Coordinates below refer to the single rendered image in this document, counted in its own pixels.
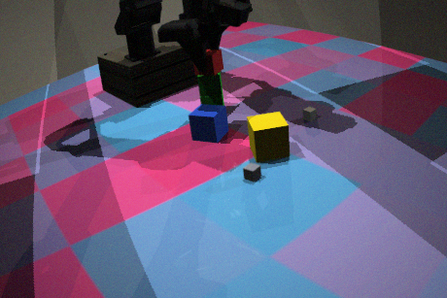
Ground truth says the red block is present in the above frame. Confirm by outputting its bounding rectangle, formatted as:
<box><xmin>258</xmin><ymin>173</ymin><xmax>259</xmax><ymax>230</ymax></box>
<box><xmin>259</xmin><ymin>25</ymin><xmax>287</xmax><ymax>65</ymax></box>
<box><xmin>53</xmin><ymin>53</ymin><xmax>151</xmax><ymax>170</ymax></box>
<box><xmin>193</xmin><ymin>50</ymin><xmax>224</xmax><ymax>76</ymax></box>

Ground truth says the blue block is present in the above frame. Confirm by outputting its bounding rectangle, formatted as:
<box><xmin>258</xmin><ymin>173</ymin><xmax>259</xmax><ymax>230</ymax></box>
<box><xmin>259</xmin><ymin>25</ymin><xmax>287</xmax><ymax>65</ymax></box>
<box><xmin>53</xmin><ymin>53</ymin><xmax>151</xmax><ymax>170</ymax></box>
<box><xmin>188</xmin><ymin>104</ymin><xmax>228</xmax><ymax>143</ymax></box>

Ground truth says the yellow block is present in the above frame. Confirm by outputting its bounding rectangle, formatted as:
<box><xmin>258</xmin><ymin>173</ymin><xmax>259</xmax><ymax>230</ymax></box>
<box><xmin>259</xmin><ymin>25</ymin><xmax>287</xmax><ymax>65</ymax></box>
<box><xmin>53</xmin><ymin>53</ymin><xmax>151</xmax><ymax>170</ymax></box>
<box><xmin>247</xmin><ymin>112</ymin><xmax>290</xmax><ymax>163</ymax></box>

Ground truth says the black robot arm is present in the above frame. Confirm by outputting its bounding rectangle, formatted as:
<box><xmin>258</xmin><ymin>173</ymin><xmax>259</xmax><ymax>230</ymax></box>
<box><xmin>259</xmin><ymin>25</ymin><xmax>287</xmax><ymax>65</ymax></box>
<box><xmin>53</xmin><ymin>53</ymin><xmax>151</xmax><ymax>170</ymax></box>
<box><xmin>115</xmin><ymin>0</ymin><xmax>253</xmax><ymax>62</ymax></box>

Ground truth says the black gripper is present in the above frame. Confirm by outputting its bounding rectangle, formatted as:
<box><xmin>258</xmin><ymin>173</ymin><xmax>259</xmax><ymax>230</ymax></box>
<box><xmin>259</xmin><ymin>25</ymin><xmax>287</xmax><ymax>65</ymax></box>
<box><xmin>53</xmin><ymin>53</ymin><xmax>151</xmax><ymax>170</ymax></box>
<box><xmin>157</xmin><ymin>0</ymin><xmax>230</xmax><ymax>72</ymax></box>

